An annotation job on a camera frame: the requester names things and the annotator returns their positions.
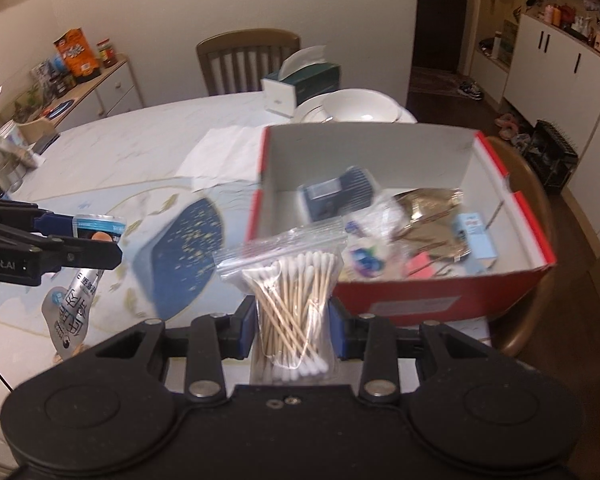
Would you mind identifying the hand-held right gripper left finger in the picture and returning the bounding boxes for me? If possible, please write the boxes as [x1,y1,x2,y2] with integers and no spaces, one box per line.
[94,301,260,404]

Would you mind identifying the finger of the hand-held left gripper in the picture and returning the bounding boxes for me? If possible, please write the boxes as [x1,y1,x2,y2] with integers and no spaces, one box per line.
[29,236,124,274]
[0,197,79,244]

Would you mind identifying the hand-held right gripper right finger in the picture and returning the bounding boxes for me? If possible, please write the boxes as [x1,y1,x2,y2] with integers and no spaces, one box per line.
[328,303,489,404]

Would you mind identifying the bag of cotton swabs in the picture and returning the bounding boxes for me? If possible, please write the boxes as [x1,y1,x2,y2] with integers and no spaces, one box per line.
[215,219,347,384]

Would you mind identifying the silver printed sachet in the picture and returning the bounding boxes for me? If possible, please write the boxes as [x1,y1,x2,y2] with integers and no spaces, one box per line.
[41,214,127,361]

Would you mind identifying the small pink packet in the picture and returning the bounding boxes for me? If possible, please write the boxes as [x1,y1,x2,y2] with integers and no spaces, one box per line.
[405,254,434,277]

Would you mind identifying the red cardboard box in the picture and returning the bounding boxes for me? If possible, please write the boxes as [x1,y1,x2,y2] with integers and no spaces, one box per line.
[245,122,559,329]

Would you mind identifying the clear bag with colourful items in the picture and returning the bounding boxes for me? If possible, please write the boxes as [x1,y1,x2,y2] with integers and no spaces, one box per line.
[342,199,411,281]

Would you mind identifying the white green printed tube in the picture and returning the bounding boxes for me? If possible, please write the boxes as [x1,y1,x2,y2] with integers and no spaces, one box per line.
[0,121,47,168]

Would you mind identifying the glass fishbowl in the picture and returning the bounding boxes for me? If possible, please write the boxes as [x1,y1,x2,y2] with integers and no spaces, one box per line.
[0,66,46,126]

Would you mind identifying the dark blue packet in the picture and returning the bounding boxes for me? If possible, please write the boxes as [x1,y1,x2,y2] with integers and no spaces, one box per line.
[299,166,377,222]

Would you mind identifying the bronze foil packet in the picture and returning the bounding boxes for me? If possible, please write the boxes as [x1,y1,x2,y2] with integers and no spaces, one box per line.
[395,187,474,261]

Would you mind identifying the white wooden sideboard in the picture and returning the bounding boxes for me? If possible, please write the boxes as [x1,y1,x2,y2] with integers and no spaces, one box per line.
[45,53,145,127]

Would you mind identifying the light blue small carton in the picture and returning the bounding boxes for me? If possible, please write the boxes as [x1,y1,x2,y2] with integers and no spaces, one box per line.
[452,212,500,261]

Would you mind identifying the white paper sheet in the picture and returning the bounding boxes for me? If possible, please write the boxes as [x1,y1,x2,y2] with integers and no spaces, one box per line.
[175,125,266,192]

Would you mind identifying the orange snack bag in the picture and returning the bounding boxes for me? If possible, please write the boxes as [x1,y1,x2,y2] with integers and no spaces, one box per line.
[54,28,101,79]

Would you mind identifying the red sauce jar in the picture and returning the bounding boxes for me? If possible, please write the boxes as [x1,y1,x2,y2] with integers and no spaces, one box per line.
[96,38,119,69]

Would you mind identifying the white bowl on plates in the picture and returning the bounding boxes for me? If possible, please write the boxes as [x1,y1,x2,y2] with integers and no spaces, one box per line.
[292,92,417,125]

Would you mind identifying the white ceramic bowl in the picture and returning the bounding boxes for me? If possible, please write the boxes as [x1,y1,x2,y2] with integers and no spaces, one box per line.
[320,88,399,124]

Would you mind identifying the slatted wooden chair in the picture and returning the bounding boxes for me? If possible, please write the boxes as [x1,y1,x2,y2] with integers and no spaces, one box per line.
[196,28,302,97]

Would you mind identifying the green white tissue box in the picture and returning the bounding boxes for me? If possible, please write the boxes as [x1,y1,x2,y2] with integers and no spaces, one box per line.
[261,46,342,119]

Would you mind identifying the pink slippers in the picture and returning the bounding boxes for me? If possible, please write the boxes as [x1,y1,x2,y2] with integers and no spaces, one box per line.
[495,114,521,141]

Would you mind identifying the dark sneakers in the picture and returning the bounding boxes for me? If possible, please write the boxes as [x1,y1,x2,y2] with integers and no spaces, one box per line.
[457,80,485,101]

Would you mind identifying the dark wooden door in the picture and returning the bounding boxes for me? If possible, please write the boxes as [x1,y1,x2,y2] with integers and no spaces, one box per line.
[412,0,474,96]

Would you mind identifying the white lower cabinet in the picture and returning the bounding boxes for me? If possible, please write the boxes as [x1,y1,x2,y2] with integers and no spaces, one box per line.
[502,10,600,252]

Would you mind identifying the black wire rack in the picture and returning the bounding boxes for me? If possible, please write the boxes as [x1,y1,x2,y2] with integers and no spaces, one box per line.
[522,119,580,194]

